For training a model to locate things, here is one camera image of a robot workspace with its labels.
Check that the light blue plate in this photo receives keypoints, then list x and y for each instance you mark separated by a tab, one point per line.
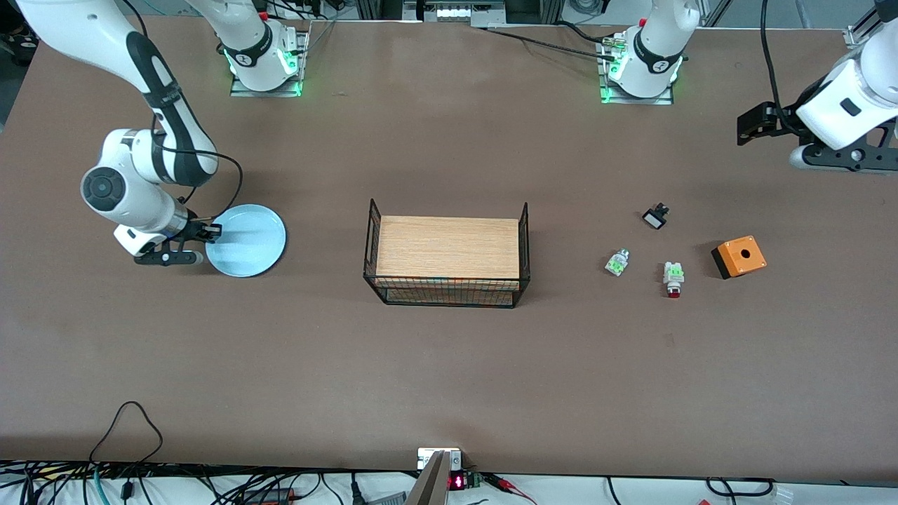
249	242

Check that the red push button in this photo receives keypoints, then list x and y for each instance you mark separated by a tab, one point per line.
673	275

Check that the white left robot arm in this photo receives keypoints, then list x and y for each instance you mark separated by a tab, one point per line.
656	49

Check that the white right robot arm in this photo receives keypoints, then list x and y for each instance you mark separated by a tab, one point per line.
175	126

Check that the orange button box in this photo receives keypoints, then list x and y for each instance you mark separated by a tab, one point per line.
742	256

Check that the black white push button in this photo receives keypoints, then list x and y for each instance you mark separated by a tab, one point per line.
654	219

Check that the green push button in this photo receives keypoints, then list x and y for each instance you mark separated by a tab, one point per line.
617	264

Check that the aluminium extrusion bar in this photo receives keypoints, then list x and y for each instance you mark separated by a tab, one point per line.
859	35

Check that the black power adapter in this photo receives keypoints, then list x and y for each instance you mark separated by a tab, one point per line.
270	496

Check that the red digit display module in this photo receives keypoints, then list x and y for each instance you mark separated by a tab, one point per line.
457	482

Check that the red clip leads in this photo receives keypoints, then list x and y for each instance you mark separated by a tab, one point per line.
501	482

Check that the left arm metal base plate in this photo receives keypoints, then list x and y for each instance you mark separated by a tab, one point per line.
638	101

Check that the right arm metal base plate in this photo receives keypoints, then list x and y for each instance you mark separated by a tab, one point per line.
266	92

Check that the silver mounting bracket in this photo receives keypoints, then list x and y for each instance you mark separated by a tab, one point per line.
424	457

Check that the metal frame structure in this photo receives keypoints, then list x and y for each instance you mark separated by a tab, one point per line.
456	12

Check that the grey camera mount beam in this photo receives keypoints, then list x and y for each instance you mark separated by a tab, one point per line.
429	487

